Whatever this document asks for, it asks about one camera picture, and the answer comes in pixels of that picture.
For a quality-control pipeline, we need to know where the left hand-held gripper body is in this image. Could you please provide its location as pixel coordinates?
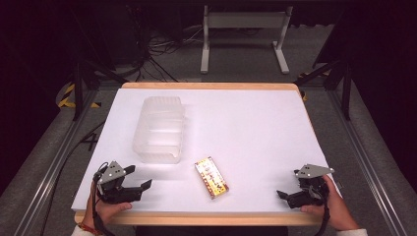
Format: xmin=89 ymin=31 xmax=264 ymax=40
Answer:
xmin=95 ymin=160 xmax=145 ymax=205

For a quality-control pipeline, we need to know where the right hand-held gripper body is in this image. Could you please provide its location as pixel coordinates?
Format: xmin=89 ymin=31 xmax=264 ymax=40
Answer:
xmin=288 ymin=163 xmax=335 ymax=209

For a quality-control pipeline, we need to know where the translucent plastic container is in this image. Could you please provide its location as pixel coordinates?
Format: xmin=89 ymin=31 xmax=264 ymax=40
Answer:
xmin=132 ymin=95 xmax=187 ymax=164

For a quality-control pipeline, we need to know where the yellow red snack packet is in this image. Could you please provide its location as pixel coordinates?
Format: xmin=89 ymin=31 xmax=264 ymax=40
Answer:
xmin=194 ymin=156 xmax=230 ymax=201

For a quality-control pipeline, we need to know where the person's left hand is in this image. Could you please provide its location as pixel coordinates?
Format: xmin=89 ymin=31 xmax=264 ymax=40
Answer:
xmin=82 ymin=192 xmax=134 ymax=231

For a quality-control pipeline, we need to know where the person's right hand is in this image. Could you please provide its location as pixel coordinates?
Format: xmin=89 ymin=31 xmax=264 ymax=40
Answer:
xmin=300 ymin=174 xmax=361 ymax=232

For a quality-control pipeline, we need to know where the white left sleeve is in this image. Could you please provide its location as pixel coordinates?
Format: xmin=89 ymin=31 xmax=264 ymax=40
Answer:
xmin=70 ymin=225 xmax=97 ymax=236

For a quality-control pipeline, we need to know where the white sleeve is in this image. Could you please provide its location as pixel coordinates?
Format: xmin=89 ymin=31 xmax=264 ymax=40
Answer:
xmin=334 ymin=227 xmax=370 ymax=236
xmin=70 ymin=225 xmax=97 ymax=236

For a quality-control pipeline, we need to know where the white right sleeve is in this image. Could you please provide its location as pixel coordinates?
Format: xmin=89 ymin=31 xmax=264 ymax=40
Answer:
xmin=334 ymin=227 xmax=370 ymax=236

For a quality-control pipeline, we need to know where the white table sheet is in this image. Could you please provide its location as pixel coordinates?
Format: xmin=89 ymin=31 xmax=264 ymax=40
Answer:
xmin=71 ymin=88 xmax=342 ymax=213

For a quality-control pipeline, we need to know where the person's dark clothing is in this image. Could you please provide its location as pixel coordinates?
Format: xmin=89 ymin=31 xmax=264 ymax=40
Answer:
xmin=135 ymin=225 xmax=289 ymax=236

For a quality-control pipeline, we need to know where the black metal stand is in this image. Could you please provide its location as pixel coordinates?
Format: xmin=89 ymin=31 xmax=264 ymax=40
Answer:
xmin=70 ymin=9 xmax=130 ymax=122
xmin=293 ymin=9 xmax=353 ymax=122

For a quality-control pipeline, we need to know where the yellow black hazard tape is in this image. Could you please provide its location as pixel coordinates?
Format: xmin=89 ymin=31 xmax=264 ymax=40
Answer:
xmin=57 ymin=83 xmax=101 ymax=109

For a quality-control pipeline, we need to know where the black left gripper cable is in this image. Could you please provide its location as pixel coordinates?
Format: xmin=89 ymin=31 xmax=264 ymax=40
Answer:
xmin=91 ymin=161 xmax=116 ymax=236

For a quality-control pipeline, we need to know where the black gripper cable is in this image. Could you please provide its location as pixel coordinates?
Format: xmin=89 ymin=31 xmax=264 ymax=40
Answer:
xmin=91 ymin=161 xmax=116 ymax=236
xmin=314 ymin=196 xmax=331 ymax=236

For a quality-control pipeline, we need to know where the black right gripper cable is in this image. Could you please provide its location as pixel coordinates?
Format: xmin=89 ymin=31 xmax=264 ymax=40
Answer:
xmin=314 ymin=196 xmax=331 ymax=236

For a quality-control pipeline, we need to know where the red bracelet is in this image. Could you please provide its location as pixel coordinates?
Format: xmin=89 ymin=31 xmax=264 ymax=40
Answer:
xmin=77 ymin=222 xmax=103 ymax=236

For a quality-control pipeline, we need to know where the black floor cable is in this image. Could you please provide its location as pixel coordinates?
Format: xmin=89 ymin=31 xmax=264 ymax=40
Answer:
xmin=38 ymin=120 xmax=106 ymax=236

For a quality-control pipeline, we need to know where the aluminium floor rail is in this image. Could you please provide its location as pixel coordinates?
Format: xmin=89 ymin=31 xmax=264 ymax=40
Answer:
xmin=13 ymin=88 xmax=99 ymax=236
xmin=328 ymin=88 xmax=409 ymax=236

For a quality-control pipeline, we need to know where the bundle of floor cables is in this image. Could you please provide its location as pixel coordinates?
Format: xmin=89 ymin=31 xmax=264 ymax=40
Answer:
xmin=126 ymin=6 xmax=205 ymax=83

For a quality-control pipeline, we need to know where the white metal table frame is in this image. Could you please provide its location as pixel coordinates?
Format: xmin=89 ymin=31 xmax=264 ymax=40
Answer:
xmin=200 ymin=4 xmax=294 ymax=75

